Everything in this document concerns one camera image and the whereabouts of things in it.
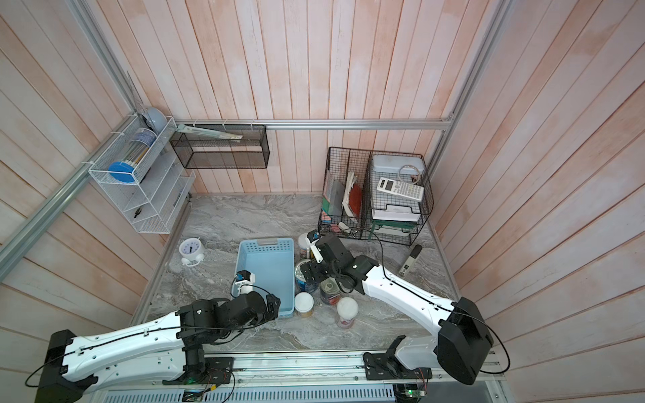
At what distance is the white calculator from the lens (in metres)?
0.92

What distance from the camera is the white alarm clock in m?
0.99

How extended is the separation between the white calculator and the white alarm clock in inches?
29.7
